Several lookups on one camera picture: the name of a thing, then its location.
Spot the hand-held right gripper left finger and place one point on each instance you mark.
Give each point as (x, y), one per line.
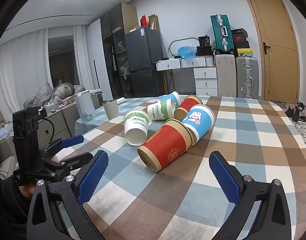
(93, 175)

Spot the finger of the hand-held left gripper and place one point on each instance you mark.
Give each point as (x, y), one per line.
(71, 141)
(75, 160)

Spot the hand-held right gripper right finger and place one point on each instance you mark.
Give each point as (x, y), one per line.
(225, 177)

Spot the large red paper cup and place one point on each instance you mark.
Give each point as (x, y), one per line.
(163, 147)

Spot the person's left forearm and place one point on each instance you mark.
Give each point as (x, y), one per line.
(5, 202)

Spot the blue bunny print paper cup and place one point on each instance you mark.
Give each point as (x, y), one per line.
(198, 122)

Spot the white green paper cup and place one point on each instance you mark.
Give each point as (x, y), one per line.
(136, 130)
(159, 110)

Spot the small red paper cup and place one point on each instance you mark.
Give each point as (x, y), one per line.
(189, 106)

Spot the person's left hand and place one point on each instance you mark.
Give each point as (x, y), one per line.
(27, 192)

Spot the beige drawer cabinet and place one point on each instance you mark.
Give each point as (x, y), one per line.
(55, 125)

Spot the grey sofa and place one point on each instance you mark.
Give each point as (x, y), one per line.
(3, 150)

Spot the white electric kettle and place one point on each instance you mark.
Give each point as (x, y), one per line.
(84, 106)

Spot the checkered tablecloth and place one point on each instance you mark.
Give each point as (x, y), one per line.
(243, 140)

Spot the grey green tumbler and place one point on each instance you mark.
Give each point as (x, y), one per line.
(111, 110)

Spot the grey padded jacket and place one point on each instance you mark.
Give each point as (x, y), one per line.
(47, 95)

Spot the white paper roll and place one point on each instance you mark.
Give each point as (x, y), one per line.
(124, 100)

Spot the white curtain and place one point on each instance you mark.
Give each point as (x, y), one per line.
(23, 72)

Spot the white wardrobe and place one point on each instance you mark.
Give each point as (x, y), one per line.
(98, 57)

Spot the pile of shoes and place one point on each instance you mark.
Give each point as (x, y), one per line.
(301, 117)

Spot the dark glass cabinet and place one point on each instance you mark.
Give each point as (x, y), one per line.
(113, 50)

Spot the beige suitcase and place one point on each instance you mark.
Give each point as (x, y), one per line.
(225, 76)

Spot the silver suitcase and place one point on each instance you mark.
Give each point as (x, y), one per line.
(246, 77)

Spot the white desk with drawers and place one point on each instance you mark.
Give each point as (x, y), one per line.
(205, 76)

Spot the black refrigerator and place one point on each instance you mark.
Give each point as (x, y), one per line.
(143, 60)

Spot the yellow black box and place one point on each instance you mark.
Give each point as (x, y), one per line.
(244, 52)

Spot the blue plastic bag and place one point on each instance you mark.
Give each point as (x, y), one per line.
(186, 52)

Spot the black bag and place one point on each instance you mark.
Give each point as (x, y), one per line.
(205, 46)

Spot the wooden door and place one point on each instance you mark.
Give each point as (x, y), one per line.
(272, 50)

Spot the stack of black shoe boxes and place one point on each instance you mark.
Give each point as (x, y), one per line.
(239, 38)

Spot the red box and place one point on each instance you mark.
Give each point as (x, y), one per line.
(144, 21)

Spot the teal suitcase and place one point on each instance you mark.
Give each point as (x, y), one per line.
(221, 33)

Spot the curved metal tube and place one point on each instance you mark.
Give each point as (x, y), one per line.
(183, 39)

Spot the cardboard box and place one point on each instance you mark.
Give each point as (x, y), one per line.
(153, 22)

